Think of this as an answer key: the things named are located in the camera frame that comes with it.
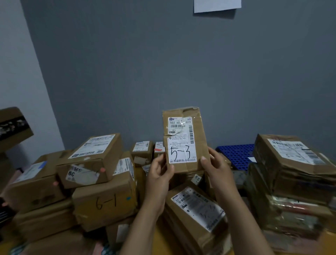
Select person's left hand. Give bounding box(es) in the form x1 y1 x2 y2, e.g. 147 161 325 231
146 153 175 219

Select person's right hand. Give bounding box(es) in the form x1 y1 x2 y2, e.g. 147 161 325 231
201 147 242 208

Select box marked 3-3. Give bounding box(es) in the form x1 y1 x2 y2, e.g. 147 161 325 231
164 182 228 255

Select taped box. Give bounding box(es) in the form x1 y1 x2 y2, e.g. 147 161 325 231
245 163 336 240

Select box of stack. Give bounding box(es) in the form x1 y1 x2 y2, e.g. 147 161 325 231
13 198 77 243
21 228 98 255
253 134 336 204
4 150 66 213

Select box marked 5-3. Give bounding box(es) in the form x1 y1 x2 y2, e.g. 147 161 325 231
162 106 211 174

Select box marked 6-1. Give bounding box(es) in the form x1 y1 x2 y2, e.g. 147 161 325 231
72 151 138 232

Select small cardboard parcel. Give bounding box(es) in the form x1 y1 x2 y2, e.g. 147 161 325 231
56 133 123 189

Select box with 004 label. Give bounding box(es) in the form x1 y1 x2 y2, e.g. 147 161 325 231
162 210 233 255

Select small tall box white labels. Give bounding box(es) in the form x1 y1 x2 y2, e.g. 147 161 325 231
106 218 134 250

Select teal sticker sheet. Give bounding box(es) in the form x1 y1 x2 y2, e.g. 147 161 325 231
10 243 116 255

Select black and pink box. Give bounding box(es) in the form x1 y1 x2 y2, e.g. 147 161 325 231
0 184 12 229

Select box with black KARRIE band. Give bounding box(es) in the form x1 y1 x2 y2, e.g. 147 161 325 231
0 107 34 153

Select person's right forearm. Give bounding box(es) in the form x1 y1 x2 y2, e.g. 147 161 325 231
223 197 275 255

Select person's left forearm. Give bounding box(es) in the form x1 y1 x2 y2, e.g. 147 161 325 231
119 207 166 255

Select blue plastic grid pallet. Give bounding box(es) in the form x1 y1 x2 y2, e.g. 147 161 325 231
216 144 255 171

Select white paper on wall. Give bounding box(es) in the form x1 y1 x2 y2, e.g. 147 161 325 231
194 0 242 14

